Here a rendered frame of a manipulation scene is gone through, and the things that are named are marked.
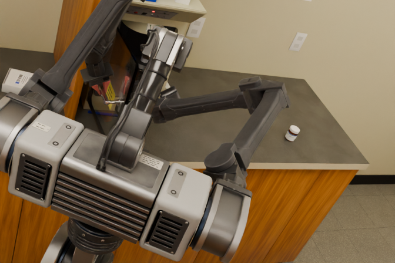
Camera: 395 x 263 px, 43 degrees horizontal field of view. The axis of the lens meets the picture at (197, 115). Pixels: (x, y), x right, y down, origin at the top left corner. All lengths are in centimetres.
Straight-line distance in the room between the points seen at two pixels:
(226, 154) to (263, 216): 138
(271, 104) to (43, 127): 66
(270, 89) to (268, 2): 117
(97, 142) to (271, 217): 167
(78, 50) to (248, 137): 48
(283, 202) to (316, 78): 89
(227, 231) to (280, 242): 182
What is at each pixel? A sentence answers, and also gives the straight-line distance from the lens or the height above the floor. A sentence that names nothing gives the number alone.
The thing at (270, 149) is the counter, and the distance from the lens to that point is 228.
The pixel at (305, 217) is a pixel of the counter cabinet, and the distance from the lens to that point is 274.
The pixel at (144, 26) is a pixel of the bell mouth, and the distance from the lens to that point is 194.
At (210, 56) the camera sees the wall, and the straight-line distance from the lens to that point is 264.
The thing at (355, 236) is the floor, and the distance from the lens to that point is 369.
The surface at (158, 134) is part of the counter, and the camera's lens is 208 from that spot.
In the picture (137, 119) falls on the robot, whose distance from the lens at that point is 99.
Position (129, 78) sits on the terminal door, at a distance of 165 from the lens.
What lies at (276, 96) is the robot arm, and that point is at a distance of 144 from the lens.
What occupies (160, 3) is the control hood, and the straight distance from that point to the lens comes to 175.
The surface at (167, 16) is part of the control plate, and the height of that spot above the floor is 144.
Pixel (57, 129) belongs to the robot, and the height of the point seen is 153.
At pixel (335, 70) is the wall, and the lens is 312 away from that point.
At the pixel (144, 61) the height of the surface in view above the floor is 126.
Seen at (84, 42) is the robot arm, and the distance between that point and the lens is 121.
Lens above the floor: 222
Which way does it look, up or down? 34 degrees down
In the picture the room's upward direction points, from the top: 23 degrees clockwise
